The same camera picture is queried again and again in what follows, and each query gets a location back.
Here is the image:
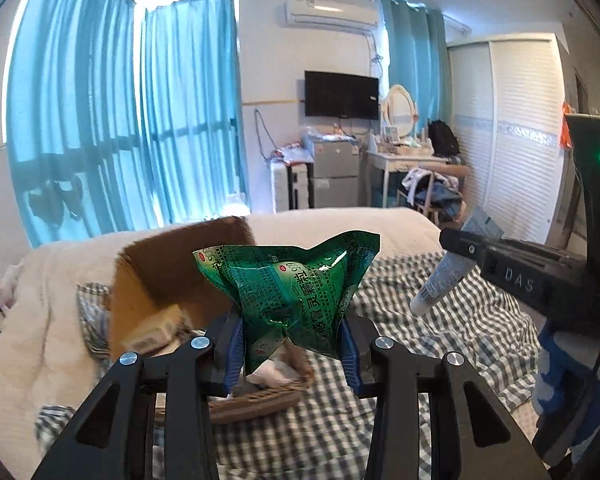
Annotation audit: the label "narrow blue curtain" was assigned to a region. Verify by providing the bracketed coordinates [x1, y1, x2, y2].
[380, 0, 454, 142]

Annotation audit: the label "black wall television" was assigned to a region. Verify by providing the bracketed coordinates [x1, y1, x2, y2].
[303, 69, 381, 122]

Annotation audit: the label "cream carton box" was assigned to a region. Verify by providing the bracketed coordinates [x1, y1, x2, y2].
[121, 304, 184, 357]

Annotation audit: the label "cream quilted bed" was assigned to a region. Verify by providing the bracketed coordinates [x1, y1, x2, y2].
[0, 206, 444, 462]

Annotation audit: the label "row of cosmetics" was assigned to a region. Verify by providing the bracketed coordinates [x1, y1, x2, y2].
[376, 126, 434, 157]

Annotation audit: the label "black backpack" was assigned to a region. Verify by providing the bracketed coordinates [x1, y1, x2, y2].
[426, 119, 462, 158]

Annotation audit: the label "person's right hand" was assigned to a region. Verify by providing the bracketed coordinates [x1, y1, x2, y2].
[531, 319, 600, 463]

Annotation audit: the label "white air conditioner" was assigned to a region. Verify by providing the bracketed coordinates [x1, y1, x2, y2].
[281, 0, 382, 32]

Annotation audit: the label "dark garments behind curtain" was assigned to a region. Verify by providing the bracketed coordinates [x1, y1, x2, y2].
[26, 174, 84, 224]

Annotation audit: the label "white storage unit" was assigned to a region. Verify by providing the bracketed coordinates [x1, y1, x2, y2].
[269, 159, 316, 214]

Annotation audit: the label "pile of packets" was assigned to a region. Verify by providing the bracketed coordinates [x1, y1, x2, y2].
[271, 139, 316, 167]

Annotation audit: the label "white capped cream tube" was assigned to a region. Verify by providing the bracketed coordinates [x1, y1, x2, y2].
[409, 204, 506, 318]

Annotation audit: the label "green foil packet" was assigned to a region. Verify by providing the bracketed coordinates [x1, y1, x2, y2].
[192, 230, 382, 377]

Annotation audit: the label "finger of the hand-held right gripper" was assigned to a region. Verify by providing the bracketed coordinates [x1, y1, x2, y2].
[439, 226, 589, 321]
[500, 236, 588, 263]

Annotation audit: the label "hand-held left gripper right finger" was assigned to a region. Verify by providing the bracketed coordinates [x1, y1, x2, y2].
[336, 312, 552, 480]

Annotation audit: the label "grey mini fridge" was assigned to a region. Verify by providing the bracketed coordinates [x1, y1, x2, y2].
[311, 139, 362, 209]

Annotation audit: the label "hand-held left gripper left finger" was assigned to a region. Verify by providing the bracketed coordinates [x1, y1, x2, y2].
[31, 310, 246, 480]

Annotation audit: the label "orange hanging ornament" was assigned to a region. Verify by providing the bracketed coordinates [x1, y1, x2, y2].
[559, 101, 574, 149]

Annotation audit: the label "wide blue curtain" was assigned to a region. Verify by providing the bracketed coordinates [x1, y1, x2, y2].
[4, 0, 162, 249]

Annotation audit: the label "grey checked blanket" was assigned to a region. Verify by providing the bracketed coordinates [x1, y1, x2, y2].
[34, 249, 544, 480]

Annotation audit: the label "white louvred wardrobe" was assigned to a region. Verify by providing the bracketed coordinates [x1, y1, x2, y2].
[446, 34, 572, 247]

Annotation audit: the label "oval white vanity mirror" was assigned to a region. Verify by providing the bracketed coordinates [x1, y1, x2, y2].
[379, 83, 419, 144]

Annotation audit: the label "taped cardboard box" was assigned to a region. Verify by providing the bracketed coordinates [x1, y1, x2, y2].
[106, 215, 257, 357]

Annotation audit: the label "white vanity table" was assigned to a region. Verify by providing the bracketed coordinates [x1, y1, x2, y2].
[365, 141, 464, 209]

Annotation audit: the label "blue cable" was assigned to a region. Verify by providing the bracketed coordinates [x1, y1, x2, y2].
[253, 108, 277, 162]

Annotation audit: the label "pile of clothes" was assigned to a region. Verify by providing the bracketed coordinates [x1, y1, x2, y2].
[401, 166, 467, 222]

